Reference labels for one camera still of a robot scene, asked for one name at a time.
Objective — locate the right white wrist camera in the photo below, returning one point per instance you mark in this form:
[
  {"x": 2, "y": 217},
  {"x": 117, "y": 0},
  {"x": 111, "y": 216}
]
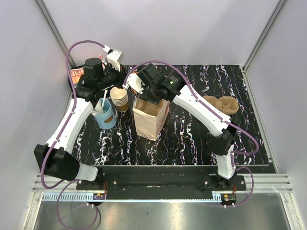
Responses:
[{"x": 133, "y": 81}]

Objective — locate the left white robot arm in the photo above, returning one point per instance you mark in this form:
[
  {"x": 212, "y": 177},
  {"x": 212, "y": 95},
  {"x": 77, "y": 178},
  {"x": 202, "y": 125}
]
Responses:
[{"x": 55, "y": 157}]

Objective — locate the aluminium frame rail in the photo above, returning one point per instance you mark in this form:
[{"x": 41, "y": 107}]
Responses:
[{"x": 165, "y": 202}]

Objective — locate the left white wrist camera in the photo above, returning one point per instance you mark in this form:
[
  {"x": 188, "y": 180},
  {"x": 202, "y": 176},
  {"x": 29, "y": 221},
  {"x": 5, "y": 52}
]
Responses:
[{"x": 114, "y": 57}]

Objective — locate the beige paper takeout bag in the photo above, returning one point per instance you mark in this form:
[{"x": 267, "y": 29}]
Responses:
[{"x": 148, "y": 126}]

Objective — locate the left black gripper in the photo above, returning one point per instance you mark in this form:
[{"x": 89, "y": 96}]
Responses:
[{"x": 119, "y": 74}]

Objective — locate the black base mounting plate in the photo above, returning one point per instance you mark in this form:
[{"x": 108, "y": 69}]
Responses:
[{"x": 161, "y": 182}]

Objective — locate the light blue straw holder cup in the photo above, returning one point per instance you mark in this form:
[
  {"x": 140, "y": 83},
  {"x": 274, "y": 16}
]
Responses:
[{"x": 106, "y": 119}]

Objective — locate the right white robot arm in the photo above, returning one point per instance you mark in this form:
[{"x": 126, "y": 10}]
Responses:
[{"x": 176, "y": 89}]

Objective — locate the stack of paper coffee cups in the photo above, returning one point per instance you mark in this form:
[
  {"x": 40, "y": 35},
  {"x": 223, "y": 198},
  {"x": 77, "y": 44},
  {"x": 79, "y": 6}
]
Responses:
[{"x": 119, "y": 98}]

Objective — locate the white wrapped straw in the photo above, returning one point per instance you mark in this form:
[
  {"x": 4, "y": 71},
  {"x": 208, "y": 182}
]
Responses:
[{"x": 103, "y": 101}]

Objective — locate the brown pulp cup carrier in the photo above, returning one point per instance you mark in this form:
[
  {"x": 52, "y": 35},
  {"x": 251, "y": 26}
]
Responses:
[{"x": 148, "y": 107}]

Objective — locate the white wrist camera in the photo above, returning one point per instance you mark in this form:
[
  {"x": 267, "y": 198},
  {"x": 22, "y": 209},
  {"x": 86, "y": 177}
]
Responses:
[
  {"x": 133, "y": 81},
  {"x": 114, "y": 57}
]

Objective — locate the stack of brown cup carriers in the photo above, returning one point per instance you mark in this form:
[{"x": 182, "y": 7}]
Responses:
[{"x": 226, "y": 104}]

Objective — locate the colourful rabbit print cloth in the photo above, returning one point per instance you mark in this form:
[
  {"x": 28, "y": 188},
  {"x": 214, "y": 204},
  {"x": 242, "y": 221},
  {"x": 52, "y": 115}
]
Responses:
[{"x": 75, "y": 75}]

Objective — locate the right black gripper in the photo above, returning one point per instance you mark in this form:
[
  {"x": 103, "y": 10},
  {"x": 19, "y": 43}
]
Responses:
[{"x": 157, "y": 100}]

